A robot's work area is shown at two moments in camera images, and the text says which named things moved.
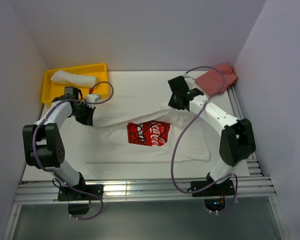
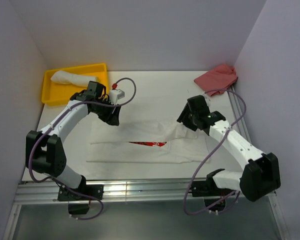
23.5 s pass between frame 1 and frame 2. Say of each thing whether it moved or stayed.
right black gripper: moved
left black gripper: moved
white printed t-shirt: moved
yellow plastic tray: stayed
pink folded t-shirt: stayed
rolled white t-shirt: stayed
